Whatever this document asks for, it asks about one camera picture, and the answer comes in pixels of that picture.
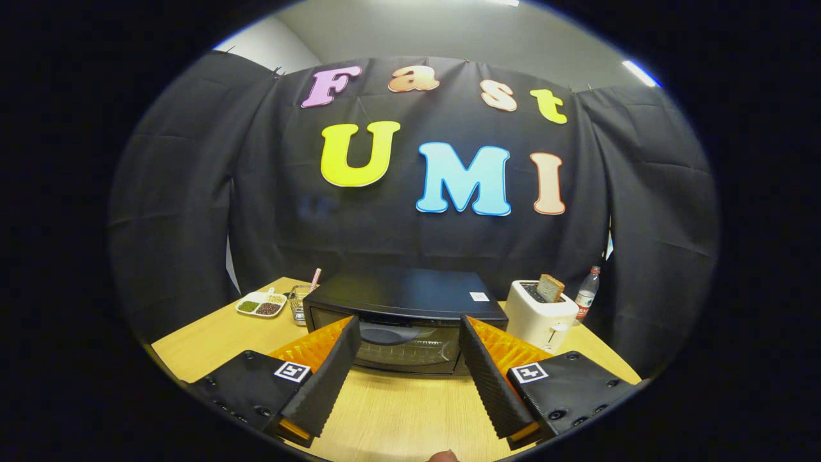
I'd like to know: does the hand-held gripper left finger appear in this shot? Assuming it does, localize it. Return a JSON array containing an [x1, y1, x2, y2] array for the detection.
[[186, 314, 362, 449]]

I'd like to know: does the white pop-up toaster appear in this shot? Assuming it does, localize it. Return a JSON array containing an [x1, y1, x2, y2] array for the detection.
[[504, 280, 580, 352]]

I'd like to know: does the brown bread slice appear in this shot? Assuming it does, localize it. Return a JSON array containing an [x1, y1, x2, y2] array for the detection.
[[537, 274, 566, 304]]

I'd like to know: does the small ceiling light panel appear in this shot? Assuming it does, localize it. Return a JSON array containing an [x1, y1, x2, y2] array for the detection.
[[621, 59, 663, 89]]

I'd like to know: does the white divided dish with beans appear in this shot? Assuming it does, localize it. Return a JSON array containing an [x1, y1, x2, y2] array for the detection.
[[235, 290, 287, 319]]

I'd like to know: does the black toaster oven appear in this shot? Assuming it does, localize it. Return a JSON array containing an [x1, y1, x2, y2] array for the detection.
[[303, 268, 509, 376]]

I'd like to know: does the clear glass with straw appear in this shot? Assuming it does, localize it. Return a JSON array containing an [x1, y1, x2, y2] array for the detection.
[[287, 268, 323, 327]]

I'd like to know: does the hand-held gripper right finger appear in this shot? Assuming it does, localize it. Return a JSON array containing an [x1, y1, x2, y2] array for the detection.
[[459, 314, 642, 450]]

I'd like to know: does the red label water bottle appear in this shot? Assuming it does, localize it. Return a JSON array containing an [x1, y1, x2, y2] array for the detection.
[[575, 266, 602, 321]]

